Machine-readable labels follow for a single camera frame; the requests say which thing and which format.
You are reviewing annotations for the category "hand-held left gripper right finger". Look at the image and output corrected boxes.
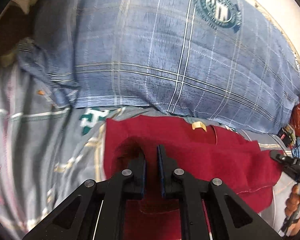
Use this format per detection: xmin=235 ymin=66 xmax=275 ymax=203
xmin=157 ymin=144 xmax=283 ymax=240

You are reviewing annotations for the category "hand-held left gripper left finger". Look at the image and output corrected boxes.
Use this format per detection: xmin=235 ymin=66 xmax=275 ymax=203
xmin=22 ymin=152 xmax=147 ymax=240

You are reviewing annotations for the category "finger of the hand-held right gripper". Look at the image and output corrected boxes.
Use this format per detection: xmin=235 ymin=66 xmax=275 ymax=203
xmin=269 ymin=150 xmax=295 ymax=167

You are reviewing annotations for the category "red knit garment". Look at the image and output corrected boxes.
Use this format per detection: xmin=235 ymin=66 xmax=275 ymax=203
xmin=104 ymin=115 xmax=284 ymax=240

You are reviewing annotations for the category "person's right hand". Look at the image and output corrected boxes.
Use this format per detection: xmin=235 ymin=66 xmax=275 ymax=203
xmin=284 ymin=184 xmax=300 ymax=237

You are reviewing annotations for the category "grey printed bedsheet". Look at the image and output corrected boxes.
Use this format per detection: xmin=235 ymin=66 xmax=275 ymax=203
xmin=0 ymin=39 xmax=299 ymax=240

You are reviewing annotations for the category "blue plaid pillow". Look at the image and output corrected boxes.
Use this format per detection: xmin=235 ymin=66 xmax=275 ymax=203
xmin=17 ymin=0 xmax=300 ymax=135

